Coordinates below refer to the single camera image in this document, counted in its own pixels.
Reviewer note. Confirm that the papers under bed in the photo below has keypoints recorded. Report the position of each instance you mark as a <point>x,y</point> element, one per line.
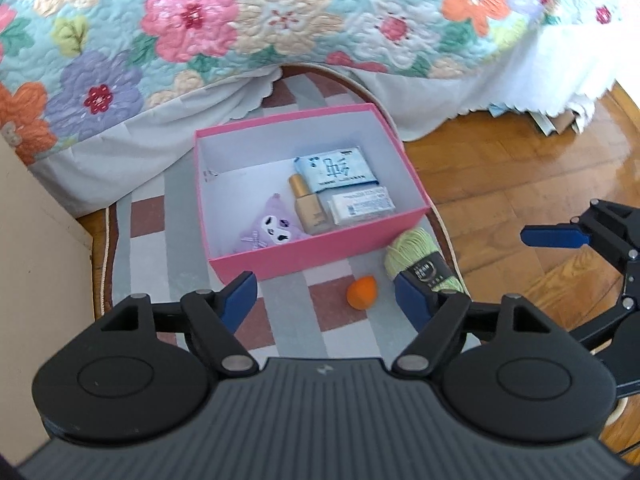
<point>576,117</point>

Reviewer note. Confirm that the purple plush toy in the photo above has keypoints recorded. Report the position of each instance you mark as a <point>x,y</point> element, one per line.
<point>276,224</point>

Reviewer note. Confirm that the clear wipes packet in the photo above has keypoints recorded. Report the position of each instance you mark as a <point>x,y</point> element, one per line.
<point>360,206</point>

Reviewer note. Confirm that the green yarn ball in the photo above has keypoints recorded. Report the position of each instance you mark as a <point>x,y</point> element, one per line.
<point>416,251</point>

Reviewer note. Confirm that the gold foundation bottle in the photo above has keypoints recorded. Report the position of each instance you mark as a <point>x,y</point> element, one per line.
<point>308,207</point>

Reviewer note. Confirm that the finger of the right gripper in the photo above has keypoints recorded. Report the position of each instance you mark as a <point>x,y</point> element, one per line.
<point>563,235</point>

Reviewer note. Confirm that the orange makeup sponge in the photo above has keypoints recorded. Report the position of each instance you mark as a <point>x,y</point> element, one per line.
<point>362,293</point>

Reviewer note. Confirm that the pink cardboard box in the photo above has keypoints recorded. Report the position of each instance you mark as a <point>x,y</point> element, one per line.
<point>288,192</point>

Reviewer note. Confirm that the beige wooden cabinet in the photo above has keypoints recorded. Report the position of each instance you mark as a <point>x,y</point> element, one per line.
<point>46,296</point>

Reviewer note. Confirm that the white blue tissue pack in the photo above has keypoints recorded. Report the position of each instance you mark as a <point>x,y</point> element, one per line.
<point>334,169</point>

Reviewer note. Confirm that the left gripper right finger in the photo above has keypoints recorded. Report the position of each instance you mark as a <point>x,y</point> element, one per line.
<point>438,318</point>

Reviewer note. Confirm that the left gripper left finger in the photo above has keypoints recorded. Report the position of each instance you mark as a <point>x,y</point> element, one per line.
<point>212,318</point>

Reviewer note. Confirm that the floral quilt bedspread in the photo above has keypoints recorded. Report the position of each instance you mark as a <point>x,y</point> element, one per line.
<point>71,69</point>

